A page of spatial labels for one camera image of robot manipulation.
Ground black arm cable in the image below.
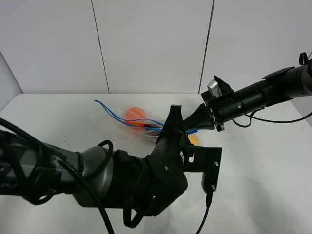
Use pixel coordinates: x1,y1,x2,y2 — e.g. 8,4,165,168
231,107,312,128
0,117,213,234

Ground yellow pear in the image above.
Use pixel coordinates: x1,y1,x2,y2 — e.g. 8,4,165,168
188,133,200,146

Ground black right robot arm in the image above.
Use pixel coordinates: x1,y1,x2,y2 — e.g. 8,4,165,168
183,53,312,131

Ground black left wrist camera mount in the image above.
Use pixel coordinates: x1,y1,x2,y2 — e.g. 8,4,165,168
184,145,222,194

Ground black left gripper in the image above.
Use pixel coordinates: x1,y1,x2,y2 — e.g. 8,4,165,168
145,105,188,216

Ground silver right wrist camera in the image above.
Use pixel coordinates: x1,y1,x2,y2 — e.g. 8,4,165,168
207,79,222,97

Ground clear zip bag blue seal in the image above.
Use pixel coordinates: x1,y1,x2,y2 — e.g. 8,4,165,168
94,99,202,147

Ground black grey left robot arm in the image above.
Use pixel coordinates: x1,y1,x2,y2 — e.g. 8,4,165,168
0,105,189,218

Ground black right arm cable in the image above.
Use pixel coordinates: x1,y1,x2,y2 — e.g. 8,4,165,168
231,107,312,128

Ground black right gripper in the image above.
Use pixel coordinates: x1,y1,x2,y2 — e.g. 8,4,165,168
183,91,240,132

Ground dark purple eggplant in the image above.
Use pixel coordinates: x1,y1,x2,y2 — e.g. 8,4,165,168
142,125,162,139

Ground orange fruit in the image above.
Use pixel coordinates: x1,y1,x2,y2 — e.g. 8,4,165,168
124,107,147,127

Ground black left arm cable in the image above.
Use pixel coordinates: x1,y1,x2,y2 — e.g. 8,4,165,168
0,117,213,234

